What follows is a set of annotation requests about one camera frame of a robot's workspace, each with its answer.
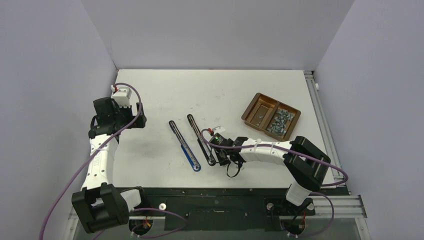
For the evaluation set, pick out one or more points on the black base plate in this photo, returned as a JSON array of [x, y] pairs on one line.
[[220, 209]]

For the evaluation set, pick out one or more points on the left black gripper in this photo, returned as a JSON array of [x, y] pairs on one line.
[[128, 111]]

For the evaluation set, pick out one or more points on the blue stapler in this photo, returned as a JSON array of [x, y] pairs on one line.
[[196, 167]]

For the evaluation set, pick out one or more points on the black stapler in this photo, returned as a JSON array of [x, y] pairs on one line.
[[211, 161]]

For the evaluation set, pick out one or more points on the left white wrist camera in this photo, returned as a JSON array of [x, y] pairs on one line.
[[121, 95]]

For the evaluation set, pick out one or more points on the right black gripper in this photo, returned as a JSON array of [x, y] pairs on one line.
[[222, 160]]

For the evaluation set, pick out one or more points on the aluminium side rail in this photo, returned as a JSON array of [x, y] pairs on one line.
[[329, 145]]

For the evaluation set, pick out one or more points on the brown plastic tray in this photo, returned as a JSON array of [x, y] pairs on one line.
[[260, 111]]

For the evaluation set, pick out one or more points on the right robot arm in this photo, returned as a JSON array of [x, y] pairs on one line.
[[306, 163]]

